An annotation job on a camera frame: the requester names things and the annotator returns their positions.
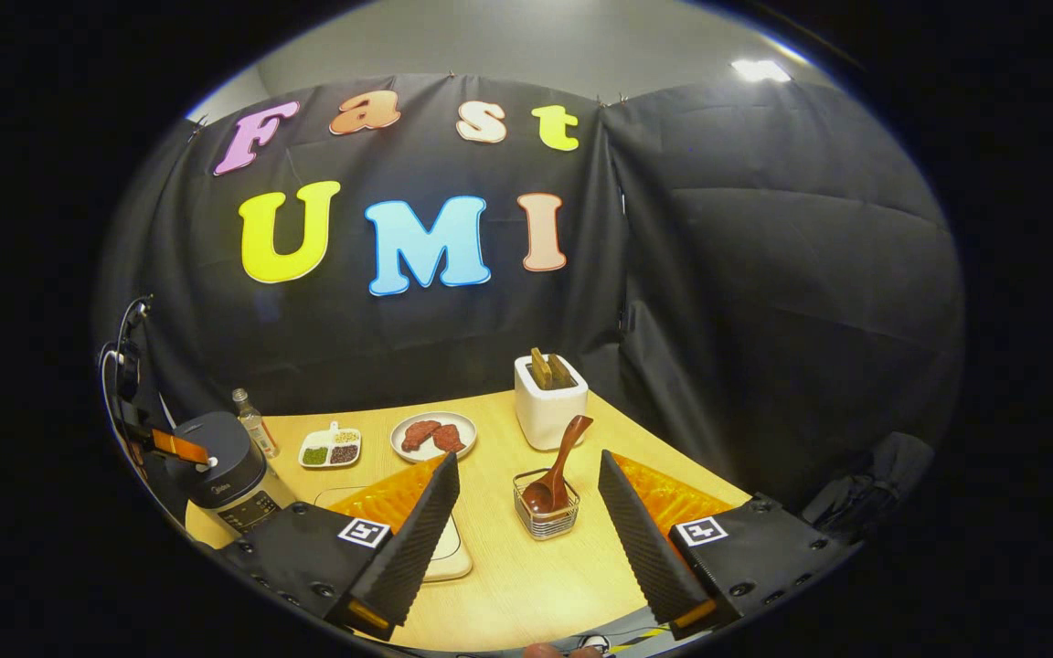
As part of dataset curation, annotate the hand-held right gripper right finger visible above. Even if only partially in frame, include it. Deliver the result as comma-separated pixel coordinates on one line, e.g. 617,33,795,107
598,450,861,641

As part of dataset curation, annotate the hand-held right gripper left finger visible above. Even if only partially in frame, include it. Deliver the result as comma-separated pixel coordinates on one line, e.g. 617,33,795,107
211,452,461,641

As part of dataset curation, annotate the rectangular tray of rice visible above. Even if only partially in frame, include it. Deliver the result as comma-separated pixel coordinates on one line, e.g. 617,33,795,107
314,486,473,583

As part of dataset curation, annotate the dark grey rice cooker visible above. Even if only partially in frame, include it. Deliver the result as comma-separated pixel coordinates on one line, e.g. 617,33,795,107
165,411,299,538

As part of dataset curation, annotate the clear square chopstick holder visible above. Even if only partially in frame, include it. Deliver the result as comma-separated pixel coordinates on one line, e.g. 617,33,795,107
513,469,581,541

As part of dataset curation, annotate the dark wooden spoon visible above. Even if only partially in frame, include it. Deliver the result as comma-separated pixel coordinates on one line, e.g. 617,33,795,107
522,415,594,515

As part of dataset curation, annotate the small clear bottle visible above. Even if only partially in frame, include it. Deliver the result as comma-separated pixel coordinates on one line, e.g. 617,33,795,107
232,388,280,460

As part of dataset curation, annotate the white round plate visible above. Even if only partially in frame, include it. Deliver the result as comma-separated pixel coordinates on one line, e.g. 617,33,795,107
390,411,478,463

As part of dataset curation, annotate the white divided dish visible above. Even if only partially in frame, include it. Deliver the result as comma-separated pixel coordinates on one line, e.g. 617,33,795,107
298,421,363,470

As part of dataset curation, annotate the white toaster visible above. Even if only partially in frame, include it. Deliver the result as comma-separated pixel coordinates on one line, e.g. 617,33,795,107
515,355,590,451

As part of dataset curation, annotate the ceiling light panel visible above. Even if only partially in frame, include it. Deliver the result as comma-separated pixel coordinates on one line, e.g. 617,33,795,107
732,58,792,83

